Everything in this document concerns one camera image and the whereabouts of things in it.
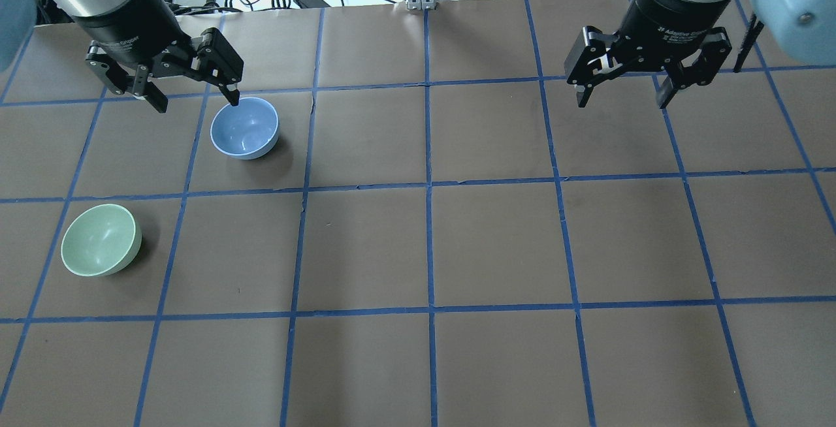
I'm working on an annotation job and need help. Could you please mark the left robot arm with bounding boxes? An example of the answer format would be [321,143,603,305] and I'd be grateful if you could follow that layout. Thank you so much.
[1,0,244,114]

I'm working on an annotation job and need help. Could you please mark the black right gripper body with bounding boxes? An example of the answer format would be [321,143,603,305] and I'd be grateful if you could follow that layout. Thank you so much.
[617,0,732,72]

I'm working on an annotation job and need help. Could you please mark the blue bowl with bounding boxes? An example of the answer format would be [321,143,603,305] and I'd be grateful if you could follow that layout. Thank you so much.
[210,97,280,160]

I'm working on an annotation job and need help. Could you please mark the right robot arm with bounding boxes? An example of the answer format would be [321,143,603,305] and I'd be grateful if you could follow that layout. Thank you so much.
[564,0,835,108]

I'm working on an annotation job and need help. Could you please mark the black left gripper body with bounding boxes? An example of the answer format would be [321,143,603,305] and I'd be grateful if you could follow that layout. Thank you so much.
[74,0,191,81]

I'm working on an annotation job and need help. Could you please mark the green bowl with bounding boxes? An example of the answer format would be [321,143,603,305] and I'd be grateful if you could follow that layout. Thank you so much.
[60,203,142,277]

